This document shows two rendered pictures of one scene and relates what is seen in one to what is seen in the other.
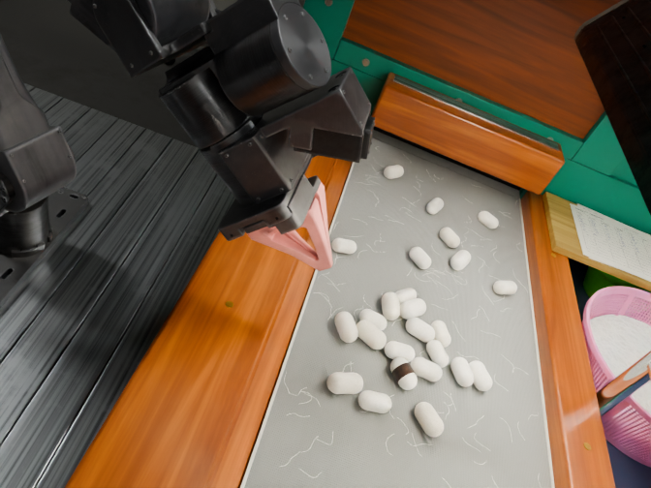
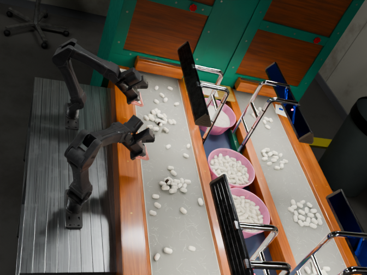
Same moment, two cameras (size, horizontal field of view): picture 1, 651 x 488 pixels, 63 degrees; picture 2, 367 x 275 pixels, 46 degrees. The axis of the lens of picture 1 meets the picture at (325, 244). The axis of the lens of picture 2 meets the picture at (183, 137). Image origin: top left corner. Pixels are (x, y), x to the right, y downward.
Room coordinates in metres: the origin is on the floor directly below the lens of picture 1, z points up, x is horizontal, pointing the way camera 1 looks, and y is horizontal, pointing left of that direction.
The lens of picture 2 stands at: (-1.39, 0.39, 2.20)
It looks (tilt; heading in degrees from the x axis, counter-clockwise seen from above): 39 degrees down; 339
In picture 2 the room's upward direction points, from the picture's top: 25 degrees clockwise
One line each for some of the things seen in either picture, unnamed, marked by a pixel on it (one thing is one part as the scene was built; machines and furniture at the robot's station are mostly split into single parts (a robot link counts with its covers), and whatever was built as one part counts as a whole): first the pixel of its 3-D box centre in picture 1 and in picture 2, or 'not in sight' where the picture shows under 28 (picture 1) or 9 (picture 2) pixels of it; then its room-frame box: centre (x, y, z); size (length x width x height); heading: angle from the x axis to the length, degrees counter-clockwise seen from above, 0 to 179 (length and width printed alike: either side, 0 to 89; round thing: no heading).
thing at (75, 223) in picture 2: not in sight; (75, 203); (-0.22, 0.26, 0.71); 0.20 x 0.07 x 0.08; 7
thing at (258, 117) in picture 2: not in sight; (262, 120); (0.39, -0.70, 0.90); 0.20 x 0.19 x 0.45; 4
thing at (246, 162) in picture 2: not in sight; (228, 172); (0.12, -0.51, 0.72); 0.27 x 0.27 x 0.10
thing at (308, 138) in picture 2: not in sight; (289, 99); (0.40, -0.78, 1.08); 0.62 x 0.08 x 0.07; 4
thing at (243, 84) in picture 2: not in sight; (257, 87); (0.85, -0.81, 0.83); 0.30 x 0.06 x 0.07; 94
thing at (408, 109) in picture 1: (465, 134); (159, 67); (0.81, -0.13, 0.83); 0.30 x 0.06 x 0.07; 94
